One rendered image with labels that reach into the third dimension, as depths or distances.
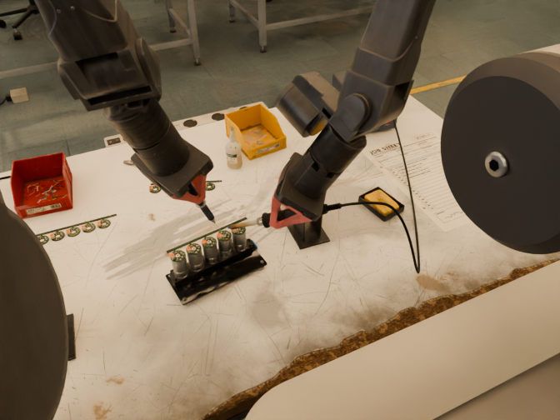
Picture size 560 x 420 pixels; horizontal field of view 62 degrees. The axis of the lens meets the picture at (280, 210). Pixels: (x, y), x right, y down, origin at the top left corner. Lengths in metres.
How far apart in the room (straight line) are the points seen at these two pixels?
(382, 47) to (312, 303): 0.42
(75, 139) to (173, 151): 2.12
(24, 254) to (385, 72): 0.44
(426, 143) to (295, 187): 0.57
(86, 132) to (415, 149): 1.96
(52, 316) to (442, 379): 0.23
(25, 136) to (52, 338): 2.66
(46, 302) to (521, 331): 0.29
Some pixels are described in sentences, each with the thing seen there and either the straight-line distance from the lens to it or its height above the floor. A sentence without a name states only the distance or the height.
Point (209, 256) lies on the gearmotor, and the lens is 0.80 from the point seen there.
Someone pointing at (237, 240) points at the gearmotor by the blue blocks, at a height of 0.80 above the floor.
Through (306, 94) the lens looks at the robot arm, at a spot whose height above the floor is 1.08.
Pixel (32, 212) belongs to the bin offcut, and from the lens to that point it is 1.03.
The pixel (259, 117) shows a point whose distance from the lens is 1.17.
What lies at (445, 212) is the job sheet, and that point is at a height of 0.75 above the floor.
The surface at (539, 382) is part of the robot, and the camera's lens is 0.21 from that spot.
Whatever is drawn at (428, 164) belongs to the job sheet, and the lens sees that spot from 1.10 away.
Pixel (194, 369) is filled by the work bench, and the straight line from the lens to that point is 0.73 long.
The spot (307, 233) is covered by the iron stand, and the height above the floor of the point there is 0.75.
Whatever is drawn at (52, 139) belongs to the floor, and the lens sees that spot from 2.74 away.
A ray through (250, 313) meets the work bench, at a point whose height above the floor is 0.75.
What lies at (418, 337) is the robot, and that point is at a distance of 0.33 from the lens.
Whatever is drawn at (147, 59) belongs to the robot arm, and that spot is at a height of 1.17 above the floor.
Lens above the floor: 1.38
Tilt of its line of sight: 42 degrees down
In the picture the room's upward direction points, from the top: straight up
